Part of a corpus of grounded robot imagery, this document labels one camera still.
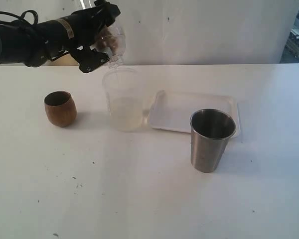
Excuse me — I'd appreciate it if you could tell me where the translucent plastic beaker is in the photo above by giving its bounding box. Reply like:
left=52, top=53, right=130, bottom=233
left=102, top=67, right=145, bottom=132

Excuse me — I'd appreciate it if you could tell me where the brown wooden cup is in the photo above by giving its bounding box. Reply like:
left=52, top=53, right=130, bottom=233
left=44, top=91, right=77, bottom=127

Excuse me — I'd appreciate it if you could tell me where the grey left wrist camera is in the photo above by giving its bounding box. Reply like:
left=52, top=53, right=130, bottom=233
left=69, top=46, right=110, bottom=73

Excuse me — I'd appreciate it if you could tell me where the stainless steel cup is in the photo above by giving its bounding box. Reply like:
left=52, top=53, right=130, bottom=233
left=190, top=109, right=236, bottom=173

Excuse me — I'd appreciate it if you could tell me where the white rectangular tray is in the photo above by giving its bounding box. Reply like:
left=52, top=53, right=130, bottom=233
left=147, top=90, right=240, bottom=138

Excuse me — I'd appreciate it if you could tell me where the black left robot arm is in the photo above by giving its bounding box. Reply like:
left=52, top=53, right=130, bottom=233
left=0, top=0, right=121, bottom=73

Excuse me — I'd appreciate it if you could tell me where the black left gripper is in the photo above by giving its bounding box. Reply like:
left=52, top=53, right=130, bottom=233
left=69, top=0, right=121, bottom=52

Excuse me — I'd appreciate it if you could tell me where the clear plastic shaker lid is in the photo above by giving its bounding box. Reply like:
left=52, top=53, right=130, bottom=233
left=94, top=22, right=126, bottom=68

